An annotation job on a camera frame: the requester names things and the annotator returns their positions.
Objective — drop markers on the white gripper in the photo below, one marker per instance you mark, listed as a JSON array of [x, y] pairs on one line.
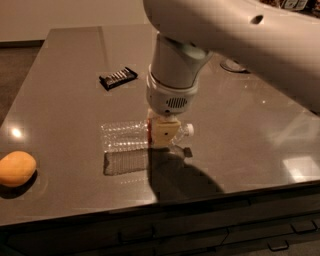
[[170, 97]]

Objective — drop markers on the clear plastic water bottle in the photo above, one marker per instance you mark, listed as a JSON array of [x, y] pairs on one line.
[[134, 135]]

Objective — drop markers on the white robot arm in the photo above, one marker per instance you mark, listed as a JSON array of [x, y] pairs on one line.
[[277, 45]]

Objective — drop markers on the black snack bar packet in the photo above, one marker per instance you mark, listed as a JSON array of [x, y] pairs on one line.
[[118, 78]]

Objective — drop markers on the orange fruit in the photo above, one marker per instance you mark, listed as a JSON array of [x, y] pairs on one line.
[[16, 168]]

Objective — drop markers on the black drawer handle left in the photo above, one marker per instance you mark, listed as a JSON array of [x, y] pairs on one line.
[[135, 234]]

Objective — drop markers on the black drawer handle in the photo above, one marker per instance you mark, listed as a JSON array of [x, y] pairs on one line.
[[135, 234], [304, 227], [276, 246]]

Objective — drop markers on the black drawer handle lower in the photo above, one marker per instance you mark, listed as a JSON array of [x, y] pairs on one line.
[[276, 246]]

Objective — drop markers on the black drawer handle right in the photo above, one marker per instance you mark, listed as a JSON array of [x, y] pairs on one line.
[[304, 227]]

